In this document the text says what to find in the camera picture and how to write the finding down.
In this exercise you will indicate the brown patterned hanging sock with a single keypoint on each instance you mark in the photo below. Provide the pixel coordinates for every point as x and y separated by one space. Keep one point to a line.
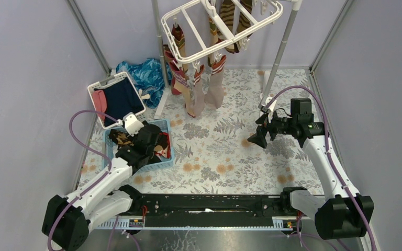
243 24

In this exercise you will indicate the pink cloth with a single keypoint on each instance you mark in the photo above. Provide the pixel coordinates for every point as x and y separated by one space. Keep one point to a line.
99 100

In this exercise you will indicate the pile of socks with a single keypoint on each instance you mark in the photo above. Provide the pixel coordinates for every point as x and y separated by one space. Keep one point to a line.
161 145

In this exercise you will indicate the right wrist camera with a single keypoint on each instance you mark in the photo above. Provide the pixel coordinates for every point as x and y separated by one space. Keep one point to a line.
268 107

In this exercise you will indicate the red striped sock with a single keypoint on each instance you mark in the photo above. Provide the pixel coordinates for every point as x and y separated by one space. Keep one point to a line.
179 83
188 101

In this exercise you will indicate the white laundry basket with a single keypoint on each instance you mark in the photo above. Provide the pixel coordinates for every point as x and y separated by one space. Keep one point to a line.
106 122

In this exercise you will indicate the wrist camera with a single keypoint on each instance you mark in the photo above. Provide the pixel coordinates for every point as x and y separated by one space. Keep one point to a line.
132 124
268 107

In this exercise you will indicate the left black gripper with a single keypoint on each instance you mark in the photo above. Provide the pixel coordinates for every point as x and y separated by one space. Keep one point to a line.
153 138

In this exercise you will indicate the white sock hanger frame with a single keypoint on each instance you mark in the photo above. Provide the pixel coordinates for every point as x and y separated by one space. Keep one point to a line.
229 38

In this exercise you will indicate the blue laundry basket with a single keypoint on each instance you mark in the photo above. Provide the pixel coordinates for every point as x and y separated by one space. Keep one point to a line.
164 124

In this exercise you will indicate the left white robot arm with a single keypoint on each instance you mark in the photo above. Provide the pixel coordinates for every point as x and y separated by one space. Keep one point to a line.
69 219

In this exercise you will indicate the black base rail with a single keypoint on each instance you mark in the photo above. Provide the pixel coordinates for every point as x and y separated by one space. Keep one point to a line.
159 211

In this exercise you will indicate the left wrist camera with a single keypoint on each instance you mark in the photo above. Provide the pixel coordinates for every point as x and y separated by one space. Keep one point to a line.
132 124

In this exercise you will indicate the dark navy cloth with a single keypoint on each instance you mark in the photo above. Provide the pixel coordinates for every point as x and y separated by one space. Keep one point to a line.
122 99

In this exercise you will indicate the silver drying rack stand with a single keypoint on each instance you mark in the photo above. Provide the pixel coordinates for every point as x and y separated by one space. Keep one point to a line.
268 84

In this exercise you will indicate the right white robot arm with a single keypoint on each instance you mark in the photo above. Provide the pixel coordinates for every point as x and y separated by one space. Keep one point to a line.
344 212

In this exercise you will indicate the blue patterned cloth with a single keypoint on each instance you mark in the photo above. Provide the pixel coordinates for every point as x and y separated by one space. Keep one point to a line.
148 77

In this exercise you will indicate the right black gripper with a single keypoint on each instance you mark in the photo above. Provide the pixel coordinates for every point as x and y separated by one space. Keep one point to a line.
259 138

